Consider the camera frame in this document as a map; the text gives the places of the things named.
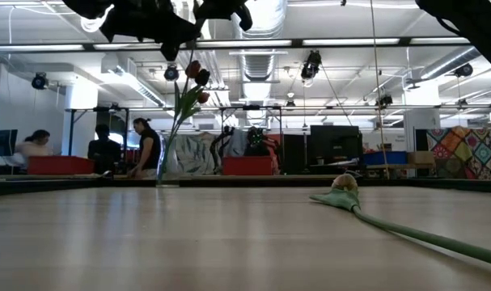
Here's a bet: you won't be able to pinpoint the brown cardboard box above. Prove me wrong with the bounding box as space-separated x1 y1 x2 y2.
407 151 436 166

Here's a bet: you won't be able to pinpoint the colourful patchwork quilt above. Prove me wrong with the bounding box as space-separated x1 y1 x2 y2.
425 126 491 181

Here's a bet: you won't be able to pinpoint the orange partition panel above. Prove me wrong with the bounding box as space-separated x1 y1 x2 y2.
267 133 282 158

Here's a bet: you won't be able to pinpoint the black cabinet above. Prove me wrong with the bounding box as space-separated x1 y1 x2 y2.
283 134 311 175

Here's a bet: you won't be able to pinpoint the yellow hanging rope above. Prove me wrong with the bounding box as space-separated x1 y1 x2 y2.
369 0 391 179

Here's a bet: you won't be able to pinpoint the black device green lights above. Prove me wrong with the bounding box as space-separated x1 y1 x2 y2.
243 126 271 158

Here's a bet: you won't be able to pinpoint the slanted silver ventilation duct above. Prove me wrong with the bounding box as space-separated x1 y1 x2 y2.
418 45 485 81

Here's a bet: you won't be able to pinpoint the small dark computer monitor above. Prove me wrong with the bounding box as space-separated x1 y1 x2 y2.
0 129 19 158

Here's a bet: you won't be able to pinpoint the black overhead frame bar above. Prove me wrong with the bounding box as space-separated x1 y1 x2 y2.
0 36 472 53

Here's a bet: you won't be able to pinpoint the wide silver ventilation duct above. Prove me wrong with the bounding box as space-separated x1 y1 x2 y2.
230 0 289 102

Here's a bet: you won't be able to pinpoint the blue plastic bin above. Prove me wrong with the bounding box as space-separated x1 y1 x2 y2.
362 151 408 167

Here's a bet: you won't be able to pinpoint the red plastic bin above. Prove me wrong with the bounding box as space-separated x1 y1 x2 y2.
27 155 95 175
222 156 275 176

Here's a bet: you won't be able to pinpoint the pale yellow artificial tulip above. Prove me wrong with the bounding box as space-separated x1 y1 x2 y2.
309 173 491 268

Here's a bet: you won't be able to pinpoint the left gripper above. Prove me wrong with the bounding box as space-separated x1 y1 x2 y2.
99 0 254 62

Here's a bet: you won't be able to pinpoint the large black computer monitor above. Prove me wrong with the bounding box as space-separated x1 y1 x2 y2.
309 124 363 167

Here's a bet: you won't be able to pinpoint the clear glass vase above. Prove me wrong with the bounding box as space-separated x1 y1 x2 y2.
156 135 180 186

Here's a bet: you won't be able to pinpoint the person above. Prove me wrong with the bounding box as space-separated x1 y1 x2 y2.
127 116 163 180
8 129 54 170
87 123 122 175

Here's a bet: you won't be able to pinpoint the black table edge rail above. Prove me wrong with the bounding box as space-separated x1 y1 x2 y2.
0 176 491 197

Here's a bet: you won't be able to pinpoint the leaf-print grey cloth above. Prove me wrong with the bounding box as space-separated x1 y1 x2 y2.
166 132 230 177

